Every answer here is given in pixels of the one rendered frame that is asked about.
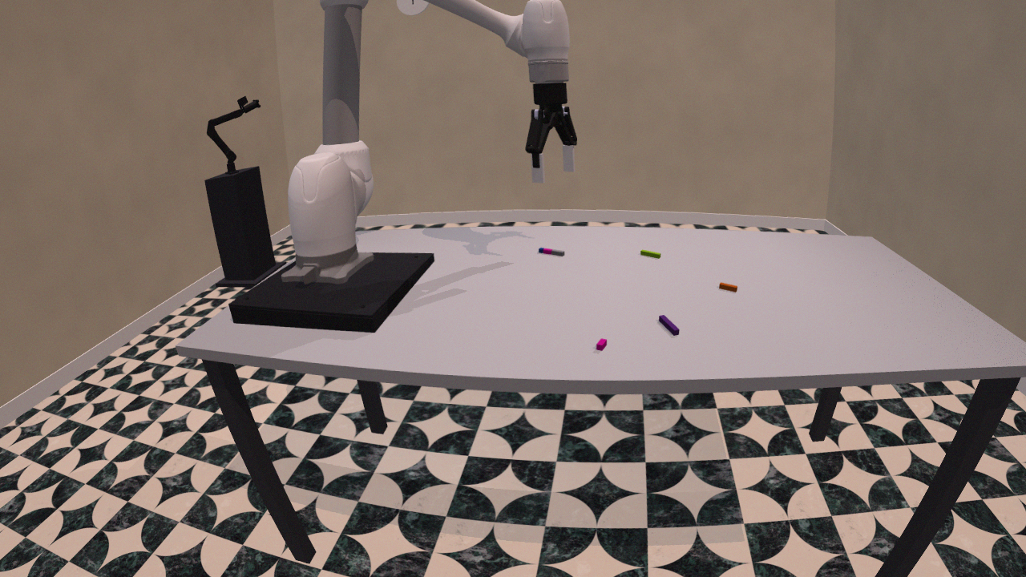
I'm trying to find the purple rod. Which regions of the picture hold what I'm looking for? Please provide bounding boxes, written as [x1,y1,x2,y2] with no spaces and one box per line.
[659,315,680,336]

